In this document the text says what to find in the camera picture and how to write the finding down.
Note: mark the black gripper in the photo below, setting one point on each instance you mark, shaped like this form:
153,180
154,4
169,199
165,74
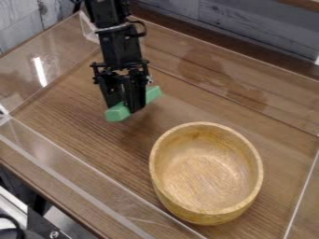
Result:
121,48

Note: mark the green rectangular block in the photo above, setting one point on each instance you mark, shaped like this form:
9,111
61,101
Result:
119,112

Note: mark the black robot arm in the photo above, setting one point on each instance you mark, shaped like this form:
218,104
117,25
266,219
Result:
122,74

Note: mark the brown wooden bowl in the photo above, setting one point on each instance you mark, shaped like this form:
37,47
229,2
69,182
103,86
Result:
207,172

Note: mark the clear acrylic corner bracket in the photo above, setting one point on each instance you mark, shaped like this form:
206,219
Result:
89,28

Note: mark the clear acrylic front wall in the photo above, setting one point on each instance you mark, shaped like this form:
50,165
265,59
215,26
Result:
113,211

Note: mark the black metal frame bracket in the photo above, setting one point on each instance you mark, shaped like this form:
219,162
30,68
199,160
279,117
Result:
43,227

